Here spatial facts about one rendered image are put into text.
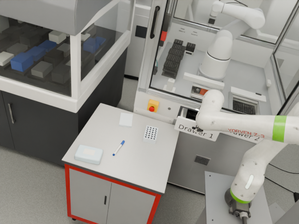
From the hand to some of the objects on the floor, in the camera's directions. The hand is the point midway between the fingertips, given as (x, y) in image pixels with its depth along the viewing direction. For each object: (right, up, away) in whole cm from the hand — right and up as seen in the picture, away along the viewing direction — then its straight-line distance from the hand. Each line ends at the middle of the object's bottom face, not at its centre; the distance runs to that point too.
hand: (198, 129), depth 168 cm
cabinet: (+5, -32, +109) cm, 113 cm away
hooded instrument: (-167, +12, +114) cm, 203 cm away
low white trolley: (-58, -65, +53) cm, 102 cm away
